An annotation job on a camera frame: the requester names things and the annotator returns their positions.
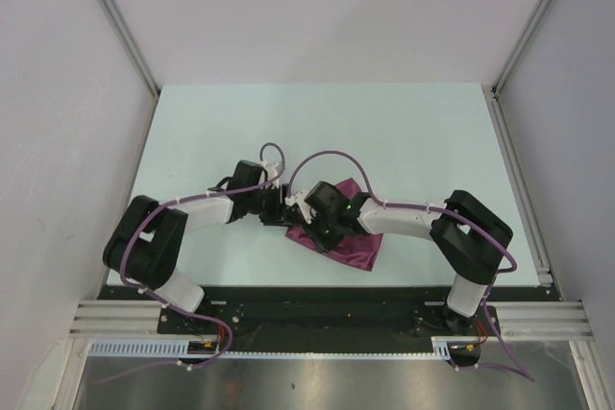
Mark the purple cloth napkin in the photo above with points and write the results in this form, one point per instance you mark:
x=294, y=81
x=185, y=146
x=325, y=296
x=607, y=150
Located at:
x=359, y=251

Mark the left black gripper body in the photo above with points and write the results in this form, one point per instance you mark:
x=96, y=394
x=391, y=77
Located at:
x=265, y=204

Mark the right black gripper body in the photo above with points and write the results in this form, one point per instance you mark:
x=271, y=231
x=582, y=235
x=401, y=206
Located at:
x=323, y=230

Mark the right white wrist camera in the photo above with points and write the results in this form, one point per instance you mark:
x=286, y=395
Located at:
x=297, y=202

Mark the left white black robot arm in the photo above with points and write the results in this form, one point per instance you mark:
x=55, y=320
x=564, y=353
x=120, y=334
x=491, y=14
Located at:
x=144, y=247

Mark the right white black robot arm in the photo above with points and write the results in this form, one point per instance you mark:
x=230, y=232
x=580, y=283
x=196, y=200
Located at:
x=470, y=236

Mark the aluminium rail frame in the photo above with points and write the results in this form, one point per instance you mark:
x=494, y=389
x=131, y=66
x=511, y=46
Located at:
x=516, y=320

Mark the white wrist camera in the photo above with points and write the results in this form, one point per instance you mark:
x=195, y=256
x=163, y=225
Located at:
x=273, y=172
x=297, y=202

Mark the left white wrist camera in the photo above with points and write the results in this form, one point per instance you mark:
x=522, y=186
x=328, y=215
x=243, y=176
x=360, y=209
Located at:
x=273, y=172

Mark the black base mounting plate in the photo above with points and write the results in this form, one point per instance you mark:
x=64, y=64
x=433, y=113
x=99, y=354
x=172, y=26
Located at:
x=341, y=340

